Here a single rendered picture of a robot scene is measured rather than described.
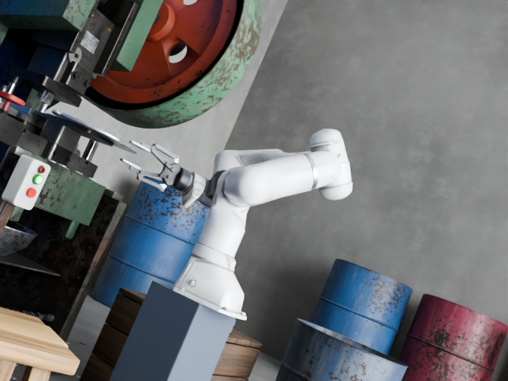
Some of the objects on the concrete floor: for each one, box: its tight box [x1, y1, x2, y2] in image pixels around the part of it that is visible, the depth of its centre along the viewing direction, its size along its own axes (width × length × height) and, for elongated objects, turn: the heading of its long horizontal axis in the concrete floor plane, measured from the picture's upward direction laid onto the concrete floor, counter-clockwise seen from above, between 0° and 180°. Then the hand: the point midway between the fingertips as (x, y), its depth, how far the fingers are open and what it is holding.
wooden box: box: [79, 287, 263, 381], centre depth 218 cm, size 40×38×35 cm
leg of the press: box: [0, 188, 127, 376], centre depth 235 cm, size 92×12×90 cm, turn 139°
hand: (134, 154), depth 204 cm, fingers open, 6 cm apart
